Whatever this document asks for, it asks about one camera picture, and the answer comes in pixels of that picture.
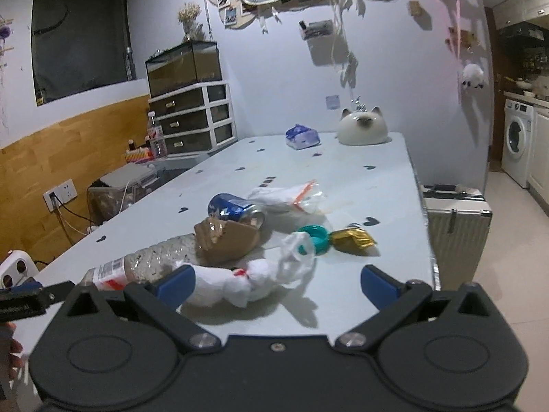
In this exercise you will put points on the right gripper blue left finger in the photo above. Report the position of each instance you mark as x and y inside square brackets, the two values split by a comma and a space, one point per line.
[172, 290]

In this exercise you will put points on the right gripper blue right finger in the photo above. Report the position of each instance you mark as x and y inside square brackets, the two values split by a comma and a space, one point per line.
[386, 293]

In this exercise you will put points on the clear plastic bottle red label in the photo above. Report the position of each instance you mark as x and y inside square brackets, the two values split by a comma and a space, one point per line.
[145, 265]

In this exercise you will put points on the gold foil wrapper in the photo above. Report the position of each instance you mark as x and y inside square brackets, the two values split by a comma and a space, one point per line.
[352, 240]

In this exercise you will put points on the brown cardboard box piece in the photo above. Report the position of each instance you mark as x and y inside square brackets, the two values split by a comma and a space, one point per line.
[220, 241]

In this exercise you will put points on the white tissue wad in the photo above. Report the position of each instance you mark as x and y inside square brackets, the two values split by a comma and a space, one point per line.
[257, 279]

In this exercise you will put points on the teal plastic lid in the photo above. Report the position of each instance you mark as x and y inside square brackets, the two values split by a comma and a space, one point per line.
[319, 236]

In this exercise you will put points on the crushed blue soda can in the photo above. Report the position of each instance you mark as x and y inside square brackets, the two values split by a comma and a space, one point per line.
[238, 209]

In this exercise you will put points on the person's left hand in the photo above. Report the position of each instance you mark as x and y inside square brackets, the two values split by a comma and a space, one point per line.
[10, 357]

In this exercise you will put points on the cream ribbed suitcase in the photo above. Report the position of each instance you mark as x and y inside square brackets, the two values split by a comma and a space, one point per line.
[458, 222]

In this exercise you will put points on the clear zip bag with tissue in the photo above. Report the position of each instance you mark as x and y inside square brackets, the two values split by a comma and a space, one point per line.
[306, 198]

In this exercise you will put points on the upright water bottle red label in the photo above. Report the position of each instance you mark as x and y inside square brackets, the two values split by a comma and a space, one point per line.
[156, 137]

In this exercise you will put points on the white cat-shaped ceramic jar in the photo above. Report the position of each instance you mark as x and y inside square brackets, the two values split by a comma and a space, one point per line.
[362, 127]

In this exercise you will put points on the white plastic drawer unit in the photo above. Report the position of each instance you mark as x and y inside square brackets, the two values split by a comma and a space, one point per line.
[196, 119]

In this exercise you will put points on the blue white tissue pack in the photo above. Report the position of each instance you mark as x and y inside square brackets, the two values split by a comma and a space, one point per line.
[301, 137]

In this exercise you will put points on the white washing machine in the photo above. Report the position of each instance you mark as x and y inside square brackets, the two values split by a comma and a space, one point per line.
[517, 141]

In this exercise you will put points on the glass fish tank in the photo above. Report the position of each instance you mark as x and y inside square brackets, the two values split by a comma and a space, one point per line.
[191, 62]

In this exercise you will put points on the white plush sheep toy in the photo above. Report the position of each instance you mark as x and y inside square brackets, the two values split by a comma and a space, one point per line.
[473, 77]

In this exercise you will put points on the dried flower bouquet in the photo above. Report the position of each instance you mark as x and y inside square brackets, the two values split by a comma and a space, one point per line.
[187, 17]

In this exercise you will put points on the white wall power socket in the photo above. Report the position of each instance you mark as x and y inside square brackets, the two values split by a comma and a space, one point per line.
[60, 195]

